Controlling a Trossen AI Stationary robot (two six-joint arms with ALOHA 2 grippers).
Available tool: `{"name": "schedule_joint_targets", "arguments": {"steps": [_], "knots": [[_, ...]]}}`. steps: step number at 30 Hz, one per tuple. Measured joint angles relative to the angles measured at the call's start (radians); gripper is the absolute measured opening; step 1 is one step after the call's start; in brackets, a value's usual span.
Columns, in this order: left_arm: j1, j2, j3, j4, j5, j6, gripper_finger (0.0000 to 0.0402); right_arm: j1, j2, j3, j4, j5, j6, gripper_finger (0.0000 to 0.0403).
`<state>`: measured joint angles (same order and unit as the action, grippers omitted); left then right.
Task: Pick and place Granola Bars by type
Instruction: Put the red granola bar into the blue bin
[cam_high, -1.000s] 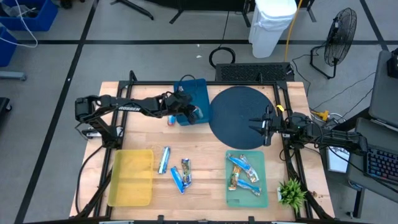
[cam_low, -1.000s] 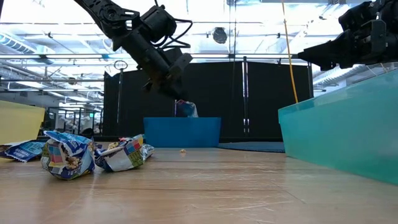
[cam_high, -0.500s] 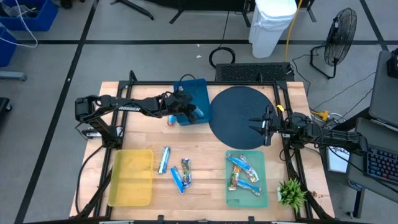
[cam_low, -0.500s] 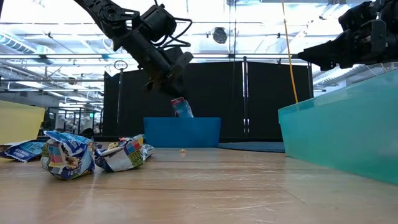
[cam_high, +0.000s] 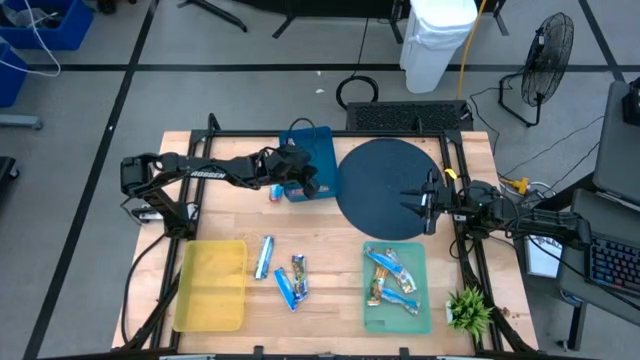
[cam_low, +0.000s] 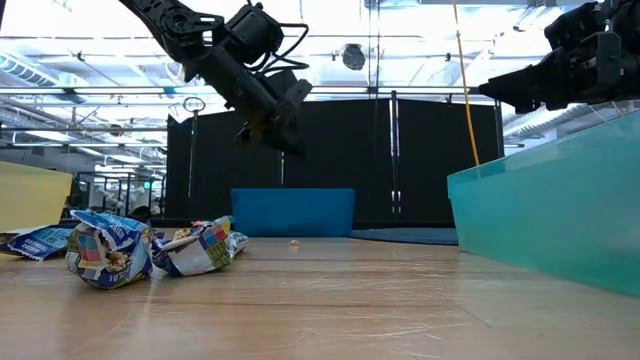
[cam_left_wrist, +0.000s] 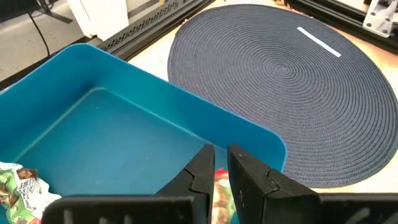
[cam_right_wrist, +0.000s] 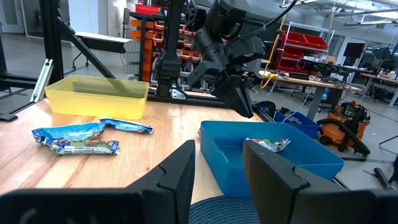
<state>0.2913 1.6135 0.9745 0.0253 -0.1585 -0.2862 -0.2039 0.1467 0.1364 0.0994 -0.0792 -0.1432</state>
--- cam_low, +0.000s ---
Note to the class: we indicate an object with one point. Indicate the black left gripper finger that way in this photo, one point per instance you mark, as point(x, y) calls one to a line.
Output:
point(246, 132)
point(287, 146)

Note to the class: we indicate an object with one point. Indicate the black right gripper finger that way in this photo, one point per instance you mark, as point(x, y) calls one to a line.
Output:
point(537, 107)
point(535, 82)

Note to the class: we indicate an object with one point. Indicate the blue white checkered granola wrapper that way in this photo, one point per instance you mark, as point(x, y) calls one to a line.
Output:
point(107, 250)
point(200, 252)

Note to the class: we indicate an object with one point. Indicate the blue oatmeal bar wrapper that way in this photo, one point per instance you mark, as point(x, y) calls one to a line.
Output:
point(37, 242)

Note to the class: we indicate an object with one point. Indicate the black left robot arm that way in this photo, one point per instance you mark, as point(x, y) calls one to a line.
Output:
point(170, 20)

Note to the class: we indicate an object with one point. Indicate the black partition screen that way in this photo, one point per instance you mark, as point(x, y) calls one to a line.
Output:
point(350, 165)

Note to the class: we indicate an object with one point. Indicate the blue plastic bin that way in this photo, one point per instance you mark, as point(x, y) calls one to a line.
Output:
point(292, 212)

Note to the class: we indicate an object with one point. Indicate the black round overhead lamp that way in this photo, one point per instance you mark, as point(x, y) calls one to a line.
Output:
point(353, 57)

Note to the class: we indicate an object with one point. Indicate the teal translucent plastic bin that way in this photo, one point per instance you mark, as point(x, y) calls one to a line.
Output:
point(550, 210)

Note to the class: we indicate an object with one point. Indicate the overhead crossbeam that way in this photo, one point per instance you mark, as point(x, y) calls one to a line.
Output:
point(400, 90)

